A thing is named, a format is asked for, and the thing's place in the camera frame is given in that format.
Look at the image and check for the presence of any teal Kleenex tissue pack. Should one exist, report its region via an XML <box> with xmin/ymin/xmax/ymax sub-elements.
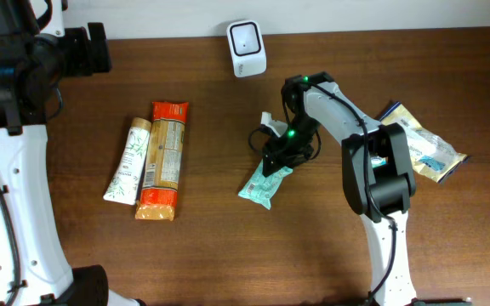
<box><xmin>370</xmin><ymin>156</ymin><xmax>387</xmax><ymax>168</ymax></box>

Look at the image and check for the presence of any orange spaghetti packet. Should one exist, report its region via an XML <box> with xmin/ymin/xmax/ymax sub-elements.
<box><xmin>135</xmin><ymin>101</ymin><xmax>189</xmax><ymax>221</ymax></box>

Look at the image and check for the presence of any white barcode scanner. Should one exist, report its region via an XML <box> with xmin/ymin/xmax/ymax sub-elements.
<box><xmin>226</xmin><ymin>20</ymin><xmax>267</xmax><ymax>78</ymax></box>

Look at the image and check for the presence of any cream blue snack bag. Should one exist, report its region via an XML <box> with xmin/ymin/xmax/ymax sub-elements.
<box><xmin>378</xmin><ymin>101</ymin><xmax>470</xmax><ymax>184</ymax></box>

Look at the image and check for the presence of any white bamboo print tube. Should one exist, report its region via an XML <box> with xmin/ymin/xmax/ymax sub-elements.
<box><xmin>103</xmin><ymin>117</ymin><xmax>151</xmax><ymax>205</ymax></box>

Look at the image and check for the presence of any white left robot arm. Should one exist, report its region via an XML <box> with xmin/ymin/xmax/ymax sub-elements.
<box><xmin>0</xmin><ymin>0</ymin><xmax>131</xmax><ymax>305</ymax></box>

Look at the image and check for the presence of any teal wet wipes pack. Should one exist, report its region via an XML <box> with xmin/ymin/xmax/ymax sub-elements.
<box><xmin>238</xmin><ymin>161</ymin><xmax>293</xmax><ymax>210</ymax></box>

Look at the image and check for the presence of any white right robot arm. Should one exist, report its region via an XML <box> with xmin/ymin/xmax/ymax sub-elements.
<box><xmin>262</xmin><ymin>72</ymin><xmax>417</xmax><ymax>305</ymax></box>

